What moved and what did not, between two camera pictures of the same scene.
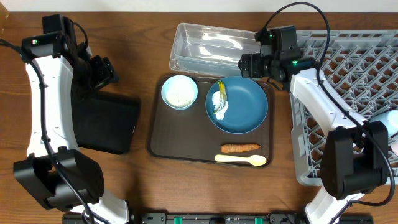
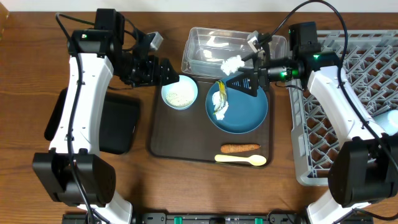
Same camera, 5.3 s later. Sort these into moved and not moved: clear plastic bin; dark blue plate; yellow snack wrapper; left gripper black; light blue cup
Moved: left gripper black; clear plastic bin
Not moved: dark blue plate; light blue cup; yellow snack wrapper
